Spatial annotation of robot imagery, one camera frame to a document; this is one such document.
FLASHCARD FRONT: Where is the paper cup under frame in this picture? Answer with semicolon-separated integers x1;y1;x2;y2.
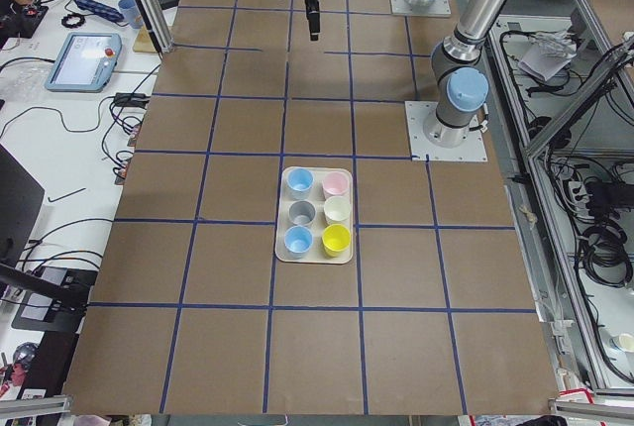
610;333;634;353

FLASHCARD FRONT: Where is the grey plastic cup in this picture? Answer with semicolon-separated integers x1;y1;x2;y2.
288;200;317;227

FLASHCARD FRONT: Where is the blue teach pendant near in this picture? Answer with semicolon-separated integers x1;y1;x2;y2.
45;32;122;93

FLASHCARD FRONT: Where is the wooden board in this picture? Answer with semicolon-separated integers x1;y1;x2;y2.
133;27;160;54

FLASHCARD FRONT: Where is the black monitor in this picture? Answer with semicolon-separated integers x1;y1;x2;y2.
0;146;45;266

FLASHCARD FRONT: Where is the white plastic cup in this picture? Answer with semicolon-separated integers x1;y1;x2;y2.
323;196;352;226

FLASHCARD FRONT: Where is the cream serving tray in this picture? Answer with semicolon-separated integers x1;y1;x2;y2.
274;166;354;265

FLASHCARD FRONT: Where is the blue cup on desk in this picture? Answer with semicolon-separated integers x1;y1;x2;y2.
118;0;143;30

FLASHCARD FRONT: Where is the pink plastic cup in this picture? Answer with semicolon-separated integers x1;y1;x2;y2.
322;171;350;199

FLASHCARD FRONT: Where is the light blue plastic cup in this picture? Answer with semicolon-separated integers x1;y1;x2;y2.
286;167;314;200

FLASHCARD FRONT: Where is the crumpled paper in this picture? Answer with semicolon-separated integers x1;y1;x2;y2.
518;31;577;82

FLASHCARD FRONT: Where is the yellow plastic cup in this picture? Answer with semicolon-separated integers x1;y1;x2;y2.
322;224;352;258

